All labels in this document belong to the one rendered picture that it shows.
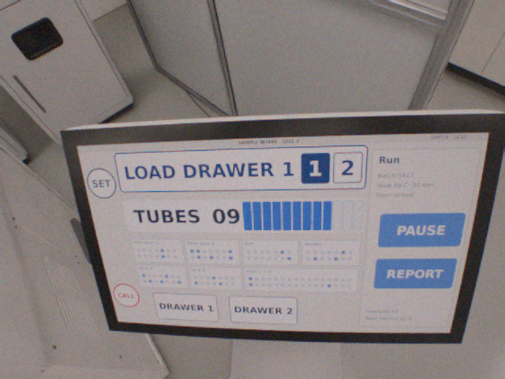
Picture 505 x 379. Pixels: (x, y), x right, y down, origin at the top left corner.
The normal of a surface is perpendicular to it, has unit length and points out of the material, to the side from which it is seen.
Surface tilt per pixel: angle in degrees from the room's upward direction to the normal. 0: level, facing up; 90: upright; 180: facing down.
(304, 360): 3
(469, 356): 0
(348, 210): 50
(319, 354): 5
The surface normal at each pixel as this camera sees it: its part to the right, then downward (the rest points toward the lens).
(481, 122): -0.11, 0.31
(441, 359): -0.11, -0.53
